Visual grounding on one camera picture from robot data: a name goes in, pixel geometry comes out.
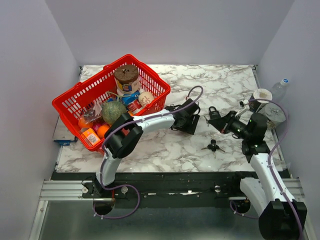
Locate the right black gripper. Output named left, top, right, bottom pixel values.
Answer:
left=208, top=110, right=252, bottom=140

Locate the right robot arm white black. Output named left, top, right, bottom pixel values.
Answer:
left=207, top=110, right=307, bottom=240

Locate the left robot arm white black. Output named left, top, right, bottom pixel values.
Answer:
left=93, top=99, right=201, bottom=198

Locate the black-headed key bunch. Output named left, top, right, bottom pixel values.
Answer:
left=201, top=133, right=226, bottom=159

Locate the black padlock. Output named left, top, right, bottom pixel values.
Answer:
left=203, top=106, right=221, bottom=127

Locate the grey-wrapped toilet paper roll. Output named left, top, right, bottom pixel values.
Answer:
left=260, top=103, right=286, bottom=130

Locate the clear plastic water bottle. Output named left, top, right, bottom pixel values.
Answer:
left=269, top=78, right=289, bottom=103

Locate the red plastic shopping basket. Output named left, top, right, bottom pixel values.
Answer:
left=51, top=54, right=172, bottom=153

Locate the brown-lid ice cream cup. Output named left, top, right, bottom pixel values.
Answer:
left=114, top=64, right=140, bottom=94

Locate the green netted melon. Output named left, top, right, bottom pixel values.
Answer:
left=102, top=101, right=127, bottom=126

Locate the orange snack box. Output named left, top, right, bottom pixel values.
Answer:
left=80, top=127, right=100, bottom=147

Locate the orange fruit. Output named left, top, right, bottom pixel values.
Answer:
left=77, top=117, right=94, bottom=128

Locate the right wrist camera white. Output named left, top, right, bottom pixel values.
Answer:
left=236, top=99, right=250, bottom=117

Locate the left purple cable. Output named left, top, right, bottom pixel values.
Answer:
left=92, top=85, right=204, bottom=221

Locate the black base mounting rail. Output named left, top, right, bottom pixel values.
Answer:
left=51, top=171, right=258, bottom=209

